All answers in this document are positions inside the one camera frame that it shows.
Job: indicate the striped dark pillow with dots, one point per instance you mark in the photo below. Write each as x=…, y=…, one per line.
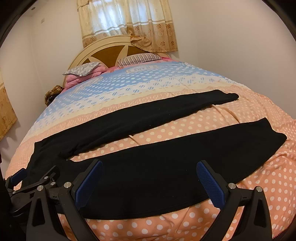
x=138, y=58

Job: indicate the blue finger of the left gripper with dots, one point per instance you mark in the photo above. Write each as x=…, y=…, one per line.
x=18, y=176

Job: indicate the black pants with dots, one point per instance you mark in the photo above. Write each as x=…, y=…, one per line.
x=154, y=179

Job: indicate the beige curtain behind headboard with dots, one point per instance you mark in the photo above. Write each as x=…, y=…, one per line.
x=149, y=24

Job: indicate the beige curtain side window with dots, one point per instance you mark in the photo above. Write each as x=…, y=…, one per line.
x=7, y=113

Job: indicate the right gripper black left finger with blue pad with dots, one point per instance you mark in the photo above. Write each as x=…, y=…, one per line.
x=43, y=221

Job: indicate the cream wooden headboard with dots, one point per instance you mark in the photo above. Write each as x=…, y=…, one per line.
x=107, y=51

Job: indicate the brown plush toy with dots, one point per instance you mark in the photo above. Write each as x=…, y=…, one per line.
x=52, y=94

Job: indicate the grey patterned pillow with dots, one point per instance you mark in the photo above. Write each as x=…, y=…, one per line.
x=82, y=70

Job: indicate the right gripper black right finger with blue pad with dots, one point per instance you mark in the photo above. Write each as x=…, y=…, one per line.
x=254, y=223

